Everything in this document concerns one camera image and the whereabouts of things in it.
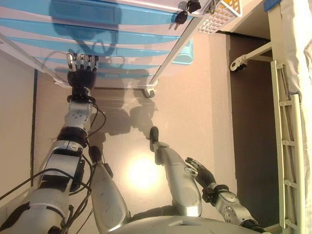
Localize right robot hand black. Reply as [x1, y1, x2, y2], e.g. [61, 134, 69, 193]
[184, 157, 217, 189]

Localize left robot hand black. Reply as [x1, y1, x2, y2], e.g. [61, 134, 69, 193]
[66, 53, 99, 96]

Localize white blue cart drawer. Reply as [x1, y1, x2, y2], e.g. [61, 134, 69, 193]
[4, 34, 178, 59]

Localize right robot leg silver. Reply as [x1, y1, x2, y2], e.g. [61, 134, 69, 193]
[149, 126, 203, 218]

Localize robot leg silver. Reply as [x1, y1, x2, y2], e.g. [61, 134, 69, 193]
[149, 126, 203, 218]
[89, 146, 132, 233]

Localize robot torso silver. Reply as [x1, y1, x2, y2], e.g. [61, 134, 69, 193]
[104, 214, 269, 234]

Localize white blue medical cart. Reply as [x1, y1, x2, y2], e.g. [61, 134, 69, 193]
[0, 0, 195, 99]

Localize left robot leg silver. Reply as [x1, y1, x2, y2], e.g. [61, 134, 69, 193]
[89, 146, 132, 233]

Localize light blue side bin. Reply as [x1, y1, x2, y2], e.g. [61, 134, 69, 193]
[170, 40, 195, 66]

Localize white bed caster wheel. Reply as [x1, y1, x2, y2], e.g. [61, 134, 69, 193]
[229, 55, 248, 73]

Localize black cart keys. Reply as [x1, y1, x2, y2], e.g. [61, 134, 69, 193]
[174, 0, 202, 31]

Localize white mesh basket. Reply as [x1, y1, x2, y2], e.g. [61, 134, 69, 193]
[197, 0, 244, 35]

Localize white hospital bed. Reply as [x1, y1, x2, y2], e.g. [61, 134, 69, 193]
[229, 0, 312, 230]

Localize blue bed corner bumper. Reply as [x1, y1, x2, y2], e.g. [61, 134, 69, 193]
[263, 0, 285, 12]

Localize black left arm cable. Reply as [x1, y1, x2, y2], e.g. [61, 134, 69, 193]
[0, 102, 107, 234]

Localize white bed side rail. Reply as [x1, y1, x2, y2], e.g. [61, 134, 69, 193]
[270, 59, 306, 230]

